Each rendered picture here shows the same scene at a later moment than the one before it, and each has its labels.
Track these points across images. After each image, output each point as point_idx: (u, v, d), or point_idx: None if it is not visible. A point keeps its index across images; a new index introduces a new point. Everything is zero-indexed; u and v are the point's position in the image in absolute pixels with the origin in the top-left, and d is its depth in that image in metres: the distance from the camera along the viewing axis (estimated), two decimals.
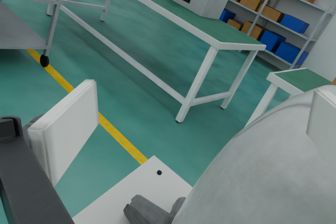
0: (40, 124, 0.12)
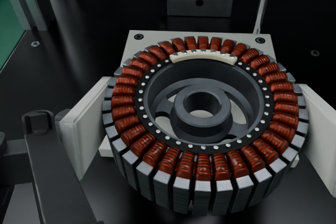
0: (71, 118, 0.13)
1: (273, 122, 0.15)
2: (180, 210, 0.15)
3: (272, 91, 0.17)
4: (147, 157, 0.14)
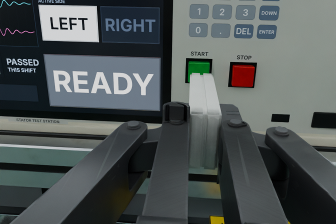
0: (198, 109, 0.14)
1: None
2: None
3: None
4: None
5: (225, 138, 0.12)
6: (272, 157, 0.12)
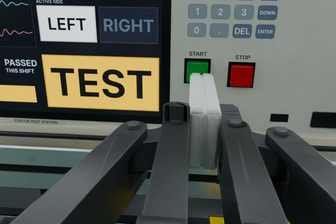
0: (198, 109, 0.14)
1: None
2: None
3: None
4: None
5: (225, 138, 0.12)
6: (272, 157, 0.12)
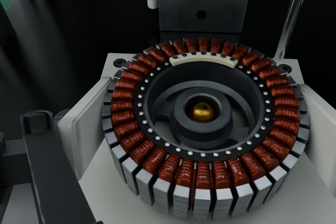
0: (69, 118, 0.13)
1: (274, 129, 0.15)
2: (180, 216, 0.15)
3: (273, 95, 0.17)
4: (147, 165, 0.14)
5: None
6: None
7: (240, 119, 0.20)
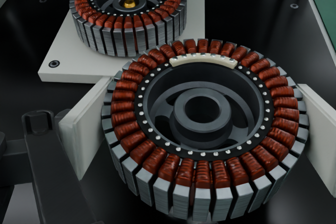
0: (70, 118, 0.13)
1: (273, 129, 0.15)
2: (180, 216, 0.15)
3: (272, 96, 0.17)
4: (147, 164, 0.14)
5: None
6: None
7: None
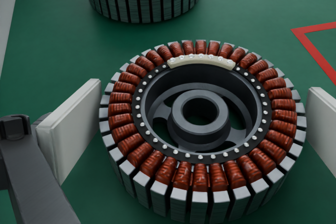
0: (48, 123, 0.12)
1: (271, 131, 0.15)
2: (178, 219, 0.15)
3: (270, 98, 0.17)
4: (144, 168, 0.14)
5: None
6: None
7: None
